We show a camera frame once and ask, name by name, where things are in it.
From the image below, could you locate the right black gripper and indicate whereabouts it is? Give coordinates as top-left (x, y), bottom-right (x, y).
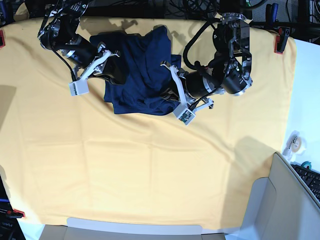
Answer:
top-left (72, 42), bottom-right (126, 85)

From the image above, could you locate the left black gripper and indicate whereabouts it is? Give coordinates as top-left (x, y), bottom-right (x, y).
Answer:
top-left (160, 61), bottom-right (215, 110)

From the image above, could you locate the navy blue long-sleeve shirt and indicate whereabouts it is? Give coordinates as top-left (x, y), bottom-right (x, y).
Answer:
top-left (89, 25), bottom-right (182, 116)

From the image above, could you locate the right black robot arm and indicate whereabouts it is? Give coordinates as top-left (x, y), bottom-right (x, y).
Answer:
top-left (37, 0), bottom-right (126, 85)

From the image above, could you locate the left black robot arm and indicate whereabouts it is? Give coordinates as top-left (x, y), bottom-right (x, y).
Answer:
top-left (161, 12), bottom-right (252, 111)

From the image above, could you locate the red clamp top right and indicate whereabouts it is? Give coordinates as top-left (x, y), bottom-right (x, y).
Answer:
top-left (274, 27), bottom-right (290, 55)

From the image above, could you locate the red clamp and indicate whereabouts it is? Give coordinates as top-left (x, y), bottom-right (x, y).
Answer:
top-left (5, 209), bottom-right (25, 219)
top-left (274, 27), bottom-right (290, 55)
top-left (0, 30), bottom-right (6, 48)

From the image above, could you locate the yellow table cloth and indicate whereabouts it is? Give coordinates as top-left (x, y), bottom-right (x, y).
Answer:
top-left (0, 18), bottom-right (297, 230)

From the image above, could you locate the red clamp top left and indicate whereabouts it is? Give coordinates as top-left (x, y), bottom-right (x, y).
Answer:
top-left (0, 30), bottom-right (6, 48)

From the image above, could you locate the clear tape dispenser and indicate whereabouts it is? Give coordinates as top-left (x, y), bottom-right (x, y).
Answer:
top-left (282, 130), bottom-right (307, 162)

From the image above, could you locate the green tape roll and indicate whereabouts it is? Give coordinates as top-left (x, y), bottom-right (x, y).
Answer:
top-left (300, 161), bottom-right (312, 171)

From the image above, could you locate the cardboard box right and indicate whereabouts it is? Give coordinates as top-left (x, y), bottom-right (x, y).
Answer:
top-left (238, 152), bottom-right (320, 240)

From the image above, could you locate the black keyboard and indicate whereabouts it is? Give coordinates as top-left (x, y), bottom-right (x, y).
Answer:
top-left (290, 164), bottom-right (320, 215)

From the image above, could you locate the red clamp bottom left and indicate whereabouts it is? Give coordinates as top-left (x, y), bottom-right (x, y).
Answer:
top-left (5, 209), bottom-right (25, 219)

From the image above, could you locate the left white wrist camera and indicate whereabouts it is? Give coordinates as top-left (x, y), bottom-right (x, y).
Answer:
top-left (173, 104), bottom-right (196, 126)

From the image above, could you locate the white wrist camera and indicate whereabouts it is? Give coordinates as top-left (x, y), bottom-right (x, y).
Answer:
top-left (68, 80), bottom-right (89, 96)
top-left (173, 104), bottom-right (196, 126)

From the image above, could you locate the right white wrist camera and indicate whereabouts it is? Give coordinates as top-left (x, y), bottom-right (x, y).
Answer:
top-left (68, 80), bottom-right (89, 96)

